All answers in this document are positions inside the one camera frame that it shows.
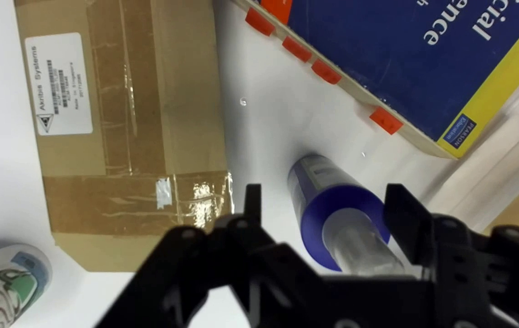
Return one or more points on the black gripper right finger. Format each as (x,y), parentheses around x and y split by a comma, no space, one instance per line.
(482,274)

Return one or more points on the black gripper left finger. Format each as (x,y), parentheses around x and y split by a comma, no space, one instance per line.
(197,274)

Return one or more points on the blue bottle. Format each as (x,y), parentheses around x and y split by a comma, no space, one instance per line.
(313,183)

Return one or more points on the coffee cup with white lid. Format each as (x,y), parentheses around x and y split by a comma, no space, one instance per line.
(3,285)

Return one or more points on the brown cardboard box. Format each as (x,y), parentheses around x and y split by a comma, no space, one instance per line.
(149,92)

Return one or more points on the blue book with orange tabs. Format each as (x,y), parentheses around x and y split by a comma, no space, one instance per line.
(391,48)

